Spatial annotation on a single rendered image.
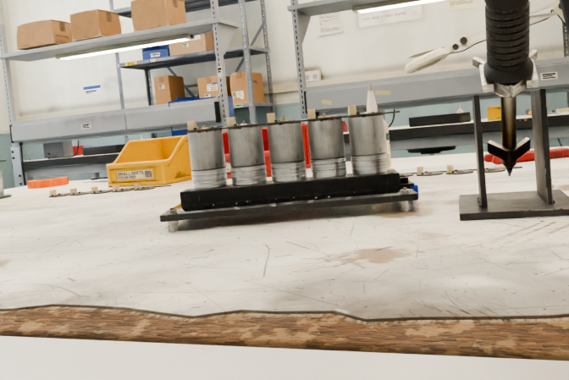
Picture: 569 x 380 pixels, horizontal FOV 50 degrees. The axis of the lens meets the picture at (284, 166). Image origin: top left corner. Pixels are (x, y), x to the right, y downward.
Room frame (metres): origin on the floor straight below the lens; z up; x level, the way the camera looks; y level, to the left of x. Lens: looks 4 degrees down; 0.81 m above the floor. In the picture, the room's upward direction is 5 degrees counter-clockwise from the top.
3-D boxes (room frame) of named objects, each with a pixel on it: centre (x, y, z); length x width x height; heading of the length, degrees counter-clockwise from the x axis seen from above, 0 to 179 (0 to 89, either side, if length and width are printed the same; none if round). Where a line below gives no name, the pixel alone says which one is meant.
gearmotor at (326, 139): (0.42, -0.03, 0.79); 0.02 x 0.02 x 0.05
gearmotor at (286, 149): (0.42, 0.00, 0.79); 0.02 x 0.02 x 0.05
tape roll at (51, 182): (0.96, 0.37, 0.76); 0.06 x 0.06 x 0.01
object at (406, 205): (0.41, 0.00, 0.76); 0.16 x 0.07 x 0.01; 86
